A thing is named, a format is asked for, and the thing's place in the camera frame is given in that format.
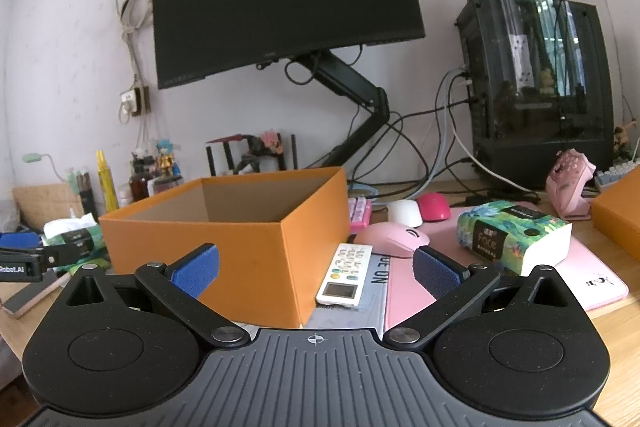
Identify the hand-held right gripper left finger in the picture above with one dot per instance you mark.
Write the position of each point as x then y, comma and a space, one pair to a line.
197, 269

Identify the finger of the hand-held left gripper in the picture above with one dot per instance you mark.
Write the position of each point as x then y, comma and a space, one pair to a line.
54, 257
20, 240

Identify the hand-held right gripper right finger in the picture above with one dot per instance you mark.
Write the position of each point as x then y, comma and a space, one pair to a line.
435, 272

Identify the orange cardboard box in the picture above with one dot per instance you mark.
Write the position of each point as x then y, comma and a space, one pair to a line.
200, 267

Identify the green floral tissue pack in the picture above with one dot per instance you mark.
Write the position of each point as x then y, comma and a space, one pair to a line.
510, 237
75, 232

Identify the wooden desktop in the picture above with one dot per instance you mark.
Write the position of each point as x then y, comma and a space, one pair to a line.
620, 322

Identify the smartphone with pink case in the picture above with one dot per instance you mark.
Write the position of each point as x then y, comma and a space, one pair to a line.
32, 299

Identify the wooden board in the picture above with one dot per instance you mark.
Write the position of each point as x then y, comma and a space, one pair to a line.
42, 202

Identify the light pink mouse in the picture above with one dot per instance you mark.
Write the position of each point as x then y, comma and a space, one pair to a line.
390, 237

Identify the magenta mouse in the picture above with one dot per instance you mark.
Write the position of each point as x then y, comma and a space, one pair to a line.
434, 206

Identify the white mouse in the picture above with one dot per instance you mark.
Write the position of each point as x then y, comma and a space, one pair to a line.
406, 212

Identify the dark cosmetic tube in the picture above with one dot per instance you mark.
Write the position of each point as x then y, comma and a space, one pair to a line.
89, 197

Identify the green gooseneck lamp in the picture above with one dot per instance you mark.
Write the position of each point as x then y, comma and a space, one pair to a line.
31, 157

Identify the yellow bottle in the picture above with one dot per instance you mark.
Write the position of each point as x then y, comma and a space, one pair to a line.
107, 187

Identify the white remote control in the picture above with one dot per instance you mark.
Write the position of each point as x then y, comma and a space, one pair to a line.
345, 274

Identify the pink keyboard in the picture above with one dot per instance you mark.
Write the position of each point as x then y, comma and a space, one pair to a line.
360, 213

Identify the brown bottle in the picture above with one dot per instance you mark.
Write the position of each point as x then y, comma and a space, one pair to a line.
139, 187

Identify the blue-haired figurine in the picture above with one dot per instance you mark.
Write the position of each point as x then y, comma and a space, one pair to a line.
165, 159

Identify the dark small figurine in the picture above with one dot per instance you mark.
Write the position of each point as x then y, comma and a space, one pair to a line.
141, 159

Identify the pink-haired figurine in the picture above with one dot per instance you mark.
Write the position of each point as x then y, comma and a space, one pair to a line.
265, 147

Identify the pink mouse pad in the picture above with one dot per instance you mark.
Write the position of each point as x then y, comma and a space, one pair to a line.
590, 277

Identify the pink game controller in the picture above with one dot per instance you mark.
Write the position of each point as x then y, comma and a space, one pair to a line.
567, 184

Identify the orange box lid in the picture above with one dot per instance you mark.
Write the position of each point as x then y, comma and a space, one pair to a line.
620, 212

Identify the blue and white keyboard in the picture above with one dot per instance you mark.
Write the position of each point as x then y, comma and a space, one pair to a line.
612, 174

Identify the black glass computer case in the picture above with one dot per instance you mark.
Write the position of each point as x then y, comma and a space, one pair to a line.
540, 92

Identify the white wall socket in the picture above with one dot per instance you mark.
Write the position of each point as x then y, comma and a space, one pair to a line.
131, 103

